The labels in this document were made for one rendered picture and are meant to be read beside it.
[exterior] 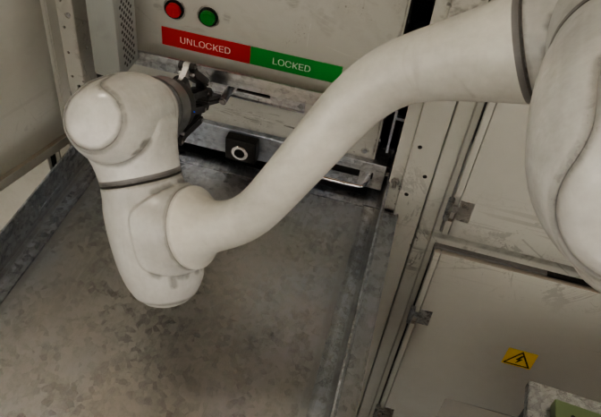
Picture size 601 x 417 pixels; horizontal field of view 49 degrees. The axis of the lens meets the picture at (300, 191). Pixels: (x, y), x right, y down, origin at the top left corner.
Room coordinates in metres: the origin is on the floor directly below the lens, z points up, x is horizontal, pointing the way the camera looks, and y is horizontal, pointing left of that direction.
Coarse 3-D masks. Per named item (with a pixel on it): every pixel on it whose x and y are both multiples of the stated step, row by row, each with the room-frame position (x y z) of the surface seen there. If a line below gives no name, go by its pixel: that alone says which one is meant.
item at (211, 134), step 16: (208, 128) 0.97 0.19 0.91; (224, 128) 0.97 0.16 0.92; (240, 128) 0.97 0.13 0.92; (208, 144) 0.97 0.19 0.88; (224, 144) 0.97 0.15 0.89; (272, 144) 0.95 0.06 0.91; (352, 160) 0.93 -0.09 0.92; (368, 160) 0.93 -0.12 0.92; (384, 160) 0.93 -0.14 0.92; (336, 176) 0.93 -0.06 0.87; (352, 176) 0.93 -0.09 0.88; (384, 176) 0.92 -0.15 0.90
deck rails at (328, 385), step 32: (64, 160) 0.84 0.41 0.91; (32, 192) 0.74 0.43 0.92; (64, 192) 0.82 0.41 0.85; (384, 192) 0.88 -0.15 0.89; (32, 224) 0.72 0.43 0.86; (0, 256) 0.64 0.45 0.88; (32, 256) 0.67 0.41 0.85; (352, 256) 0.76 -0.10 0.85; (0, 288) 0.60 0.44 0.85; (352, 288) 0.69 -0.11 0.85; (352, 320) 0.62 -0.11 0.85; (320, 384) 0.51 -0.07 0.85; (320, 416) 0.46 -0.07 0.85
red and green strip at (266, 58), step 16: (176, 32) 0.99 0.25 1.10; (192, 48) 0.99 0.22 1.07; (208, 48) 0.98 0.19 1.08; (224, 48) 0.98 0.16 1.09; (240, 48) 0.97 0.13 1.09; (256, 48) 0.97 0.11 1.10; (256, 64) 0.97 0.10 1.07; (272, 64) 0.96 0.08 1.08; (288, 64) 0.96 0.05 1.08; (304, 64) 0.96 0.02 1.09; (320, 64) 0.95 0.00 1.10
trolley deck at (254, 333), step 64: (64, 256) 0.68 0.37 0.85; (256, 256) 0.73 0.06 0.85; (320, 256) 0.75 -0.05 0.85; (384, 256) 0.77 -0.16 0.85; (0, 320) 0.54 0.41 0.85; (64, 320) 0.56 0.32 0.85; (128, 320) 0.57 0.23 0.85; (192, 320) 0.59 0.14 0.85; (256, 320) 0.60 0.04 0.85; (320, 320) 0.62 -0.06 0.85; (0, 384) 0.44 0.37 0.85; (64, 384) 0.46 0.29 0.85; (128, 384) 0.47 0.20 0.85; (192, 384) 0.48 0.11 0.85; (256, 384) 0.50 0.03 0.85
